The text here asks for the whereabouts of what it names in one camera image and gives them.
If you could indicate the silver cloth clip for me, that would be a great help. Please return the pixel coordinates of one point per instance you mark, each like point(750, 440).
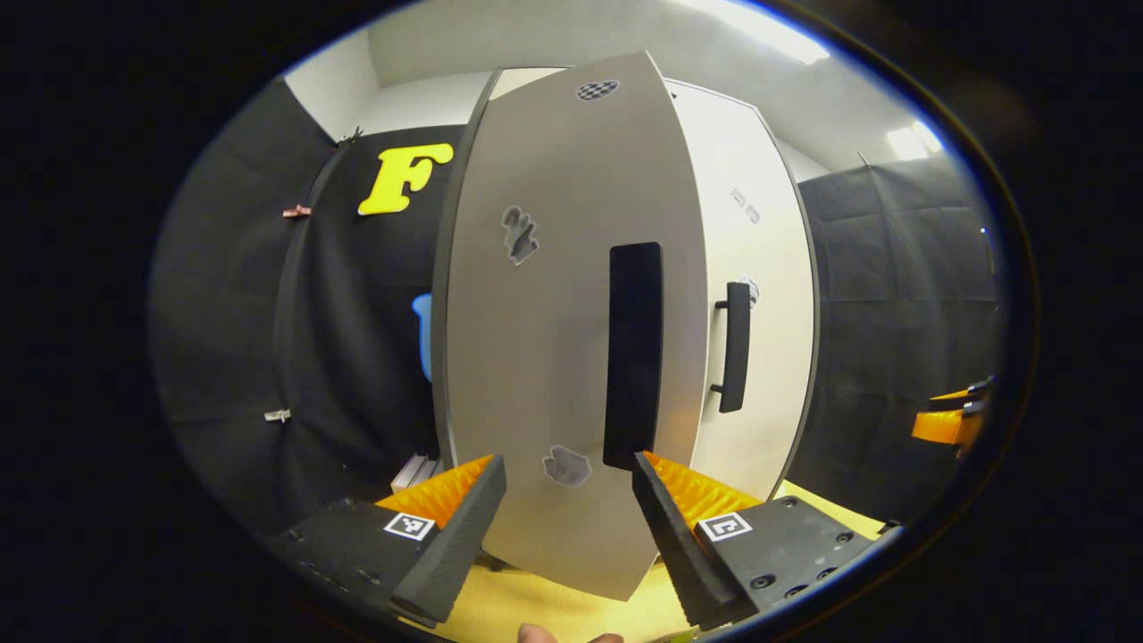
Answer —
point(278, 415)

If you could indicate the black backdrop cloth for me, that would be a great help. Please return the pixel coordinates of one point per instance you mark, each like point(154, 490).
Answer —
point(893, 313)
point(232, 339)

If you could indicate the long ceiling light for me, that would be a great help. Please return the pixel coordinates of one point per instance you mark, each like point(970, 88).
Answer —
point(768, 27)

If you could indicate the white cabinet door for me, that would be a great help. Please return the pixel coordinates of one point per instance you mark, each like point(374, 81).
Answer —
point(768, 223)
point(554, 339)

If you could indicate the small ceiling light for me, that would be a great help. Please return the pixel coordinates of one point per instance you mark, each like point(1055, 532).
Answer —
point(913, 141)

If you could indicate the small light box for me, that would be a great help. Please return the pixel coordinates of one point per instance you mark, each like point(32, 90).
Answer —
point(415, 471)

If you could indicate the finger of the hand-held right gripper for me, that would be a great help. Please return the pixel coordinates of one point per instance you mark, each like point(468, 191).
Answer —
point(960, 397)
point(946, 427)

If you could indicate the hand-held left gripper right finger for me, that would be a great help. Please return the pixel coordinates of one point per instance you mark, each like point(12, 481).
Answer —
point(679, 545)

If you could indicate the red cloth clip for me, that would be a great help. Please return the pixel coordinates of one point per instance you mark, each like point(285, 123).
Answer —
point(296, 212)

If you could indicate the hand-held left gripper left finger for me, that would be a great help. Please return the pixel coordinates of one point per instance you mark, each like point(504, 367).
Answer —
point(455, 549)

